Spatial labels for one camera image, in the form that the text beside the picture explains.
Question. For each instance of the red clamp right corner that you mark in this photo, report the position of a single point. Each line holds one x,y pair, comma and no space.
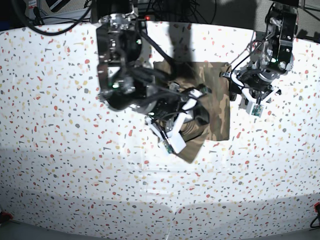
317,208

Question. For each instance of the black power strip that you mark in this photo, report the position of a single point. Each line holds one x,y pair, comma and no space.
148,17

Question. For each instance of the camouflage T-shirt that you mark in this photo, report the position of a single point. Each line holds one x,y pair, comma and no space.
216,103

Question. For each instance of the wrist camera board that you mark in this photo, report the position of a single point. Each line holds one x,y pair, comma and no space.
257,110
168,148

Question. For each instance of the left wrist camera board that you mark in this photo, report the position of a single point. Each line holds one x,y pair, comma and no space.
257,110

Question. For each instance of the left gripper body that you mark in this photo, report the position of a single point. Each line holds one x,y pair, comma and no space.
256,92

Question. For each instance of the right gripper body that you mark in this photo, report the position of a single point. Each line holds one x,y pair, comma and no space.
177,122

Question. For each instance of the red clamp corner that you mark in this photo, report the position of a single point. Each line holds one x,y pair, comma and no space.
317,208
5,217

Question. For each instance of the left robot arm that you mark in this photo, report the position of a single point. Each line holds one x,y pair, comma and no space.
271,58

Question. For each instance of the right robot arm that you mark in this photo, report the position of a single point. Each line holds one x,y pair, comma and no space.
163,97

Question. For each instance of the red clamp left corner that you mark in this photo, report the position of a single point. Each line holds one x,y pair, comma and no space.
5,217

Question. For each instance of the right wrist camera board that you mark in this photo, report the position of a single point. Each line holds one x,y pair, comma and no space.
168,148

